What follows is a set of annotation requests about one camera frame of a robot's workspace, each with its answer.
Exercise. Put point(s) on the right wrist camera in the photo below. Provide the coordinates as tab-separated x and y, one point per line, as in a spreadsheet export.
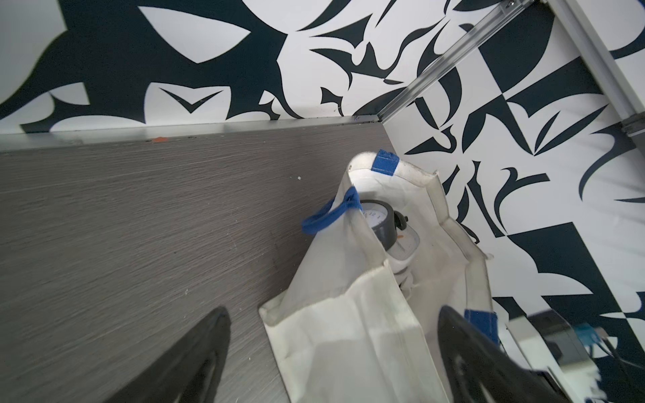
552	350

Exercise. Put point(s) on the white canvas bag blue handles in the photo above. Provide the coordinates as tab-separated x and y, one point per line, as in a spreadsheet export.
354	325

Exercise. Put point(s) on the white square alarm clock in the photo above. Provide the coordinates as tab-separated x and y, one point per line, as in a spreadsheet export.
406	245

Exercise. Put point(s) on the black round alarm clock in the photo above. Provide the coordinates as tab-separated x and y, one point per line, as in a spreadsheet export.
384	221

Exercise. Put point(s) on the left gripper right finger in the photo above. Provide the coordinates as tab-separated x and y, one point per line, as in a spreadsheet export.
478	371

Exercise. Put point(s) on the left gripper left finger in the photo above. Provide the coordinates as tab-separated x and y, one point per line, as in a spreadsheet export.
190	370

